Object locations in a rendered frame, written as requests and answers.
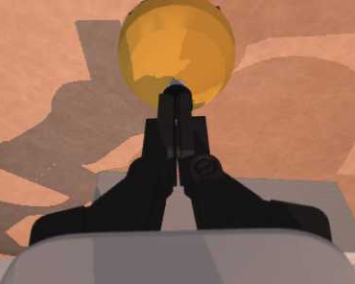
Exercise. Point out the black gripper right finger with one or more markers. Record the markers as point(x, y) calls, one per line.
point(219, 201)

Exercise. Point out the gold dome bell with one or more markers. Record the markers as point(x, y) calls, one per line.
point(184, 45)

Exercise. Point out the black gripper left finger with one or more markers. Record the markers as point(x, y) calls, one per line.
point(137, 202)

